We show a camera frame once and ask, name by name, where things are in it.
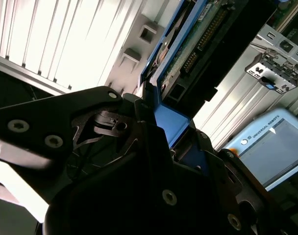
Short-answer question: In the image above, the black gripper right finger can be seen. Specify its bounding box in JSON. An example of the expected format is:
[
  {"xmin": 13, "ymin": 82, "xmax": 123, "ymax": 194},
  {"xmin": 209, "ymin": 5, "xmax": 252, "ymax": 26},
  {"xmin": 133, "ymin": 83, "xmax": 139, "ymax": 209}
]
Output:
[{"xmin": 188, "ymin": 119, "xmax": 272, "ymax": 204}]

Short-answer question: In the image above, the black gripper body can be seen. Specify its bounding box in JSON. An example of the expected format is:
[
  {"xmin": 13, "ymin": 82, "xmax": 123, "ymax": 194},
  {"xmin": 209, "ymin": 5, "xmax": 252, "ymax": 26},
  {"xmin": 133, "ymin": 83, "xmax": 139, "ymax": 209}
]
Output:
[{"xmin": 42, "ymin": 153, "xmax": 296, "ymax": 235}]

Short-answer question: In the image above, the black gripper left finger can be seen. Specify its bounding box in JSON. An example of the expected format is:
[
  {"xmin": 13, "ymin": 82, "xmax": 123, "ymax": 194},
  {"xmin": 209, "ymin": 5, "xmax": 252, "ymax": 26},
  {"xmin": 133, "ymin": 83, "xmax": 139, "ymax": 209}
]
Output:
[{"xmin": 0, "ymin": 82, "xmax": 174, "ymax": 171}]

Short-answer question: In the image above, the hard disk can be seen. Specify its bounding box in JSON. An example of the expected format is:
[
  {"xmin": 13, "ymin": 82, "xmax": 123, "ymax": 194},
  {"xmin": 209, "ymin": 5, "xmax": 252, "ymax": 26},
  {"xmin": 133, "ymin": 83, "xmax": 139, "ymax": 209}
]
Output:
[{"xmin": 138, "ymin": 0, "xmax": 238, "ymax": 177}]

